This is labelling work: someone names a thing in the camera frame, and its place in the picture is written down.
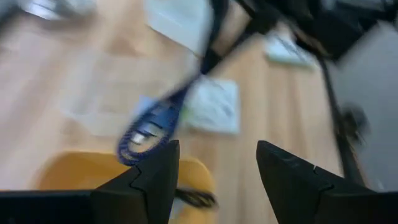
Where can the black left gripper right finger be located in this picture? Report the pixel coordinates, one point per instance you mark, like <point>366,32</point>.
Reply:
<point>295,193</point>

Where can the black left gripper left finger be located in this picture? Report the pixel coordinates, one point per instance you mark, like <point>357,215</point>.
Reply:
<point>155,186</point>

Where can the white printed product box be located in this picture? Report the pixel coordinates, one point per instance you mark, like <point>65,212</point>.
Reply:
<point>286,51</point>

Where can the yellow plastic bin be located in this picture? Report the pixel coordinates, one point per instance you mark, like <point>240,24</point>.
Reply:
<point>77,171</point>

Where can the silver metal lamp base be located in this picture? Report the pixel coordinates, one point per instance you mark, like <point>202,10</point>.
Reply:
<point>56,7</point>

